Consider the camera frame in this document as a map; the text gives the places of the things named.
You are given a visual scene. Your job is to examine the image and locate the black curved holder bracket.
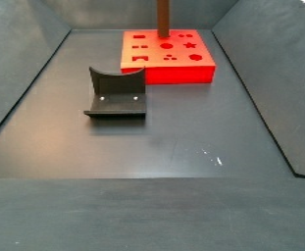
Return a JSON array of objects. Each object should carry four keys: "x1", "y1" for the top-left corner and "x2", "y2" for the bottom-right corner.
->
[{"x1": 85, "y1": 68, "x2": 148, "y2": 118}]

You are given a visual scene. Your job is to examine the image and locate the red shape sorter block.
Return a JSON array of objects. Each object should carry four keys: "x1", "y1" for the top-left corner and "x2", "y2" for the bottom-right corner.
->
[{"x1": 121, "y1": 29, "x2": 216, "y2": 84}]

